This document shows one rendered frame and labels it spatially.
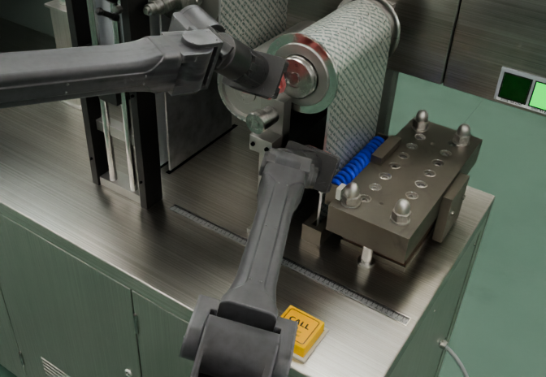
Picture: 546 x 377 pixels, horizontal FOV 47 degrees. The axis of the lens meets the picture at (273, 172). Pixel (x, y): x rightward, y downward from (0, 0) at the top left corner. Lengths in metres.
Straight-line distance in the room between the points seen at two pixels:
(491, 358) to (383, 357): 1.30
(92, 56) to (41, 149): 0.80
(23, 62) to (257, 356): 0.42
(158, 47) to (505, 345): 1.86
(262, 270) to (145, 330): 0.68
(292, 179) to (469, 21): 0.57
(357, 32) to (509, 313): 1.60
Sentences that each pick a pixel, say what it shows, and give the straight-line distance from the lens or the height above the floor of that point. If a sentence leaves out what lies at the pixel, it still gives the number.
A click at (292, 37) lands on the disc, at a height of 1.31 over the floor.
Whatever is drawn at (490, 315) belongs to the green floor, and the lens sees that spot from 2.52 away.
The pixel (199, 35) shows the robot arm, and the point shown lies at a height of 1.39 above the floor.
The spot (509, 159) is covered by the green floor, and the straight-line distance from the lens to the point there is 3.39.
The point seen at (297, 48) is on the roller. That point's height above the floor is 1.30.
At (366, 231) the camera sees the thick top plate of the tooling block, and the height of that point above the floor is 1.01.
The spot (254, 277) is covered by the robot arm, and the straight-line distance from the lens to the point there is 0.71.
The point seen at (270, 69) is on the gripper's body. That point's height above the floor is 1.30.
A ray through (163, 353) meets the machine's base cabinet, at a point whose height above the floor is 0.67.
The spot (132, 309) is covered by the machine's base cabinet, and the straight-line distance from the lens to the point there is 1.36.
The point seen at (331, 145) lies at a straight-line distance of 1.17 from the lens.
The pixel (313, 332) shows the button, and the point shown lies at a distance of 1.09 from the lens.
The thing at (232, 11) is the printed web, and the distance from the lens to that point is 1.21.
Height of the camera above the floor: 1.75
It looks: 36 degrees down
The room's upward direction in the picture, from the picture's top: 3 degrees clockwise
